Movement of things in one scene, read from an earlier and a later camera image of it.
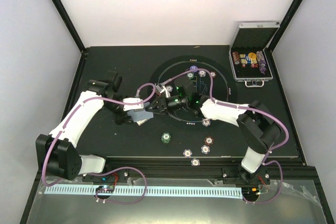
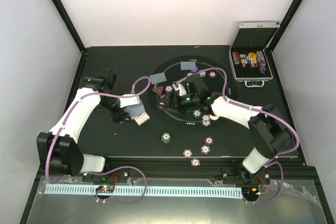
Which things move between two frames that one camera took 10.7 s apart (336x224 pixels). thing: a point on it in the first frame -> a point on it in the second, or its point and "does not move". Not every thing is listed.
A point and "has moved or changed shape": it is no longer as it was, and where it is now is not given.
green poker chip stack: x=166 y=137 does not move
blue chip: x=187 y=153 does not move
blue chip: x=205 y=149 does not move
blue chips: x=202 y=73 does not move
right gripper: x=163 y=106 -> x=169 y=105
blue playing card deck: x=138 y=115 has moved or changed shape
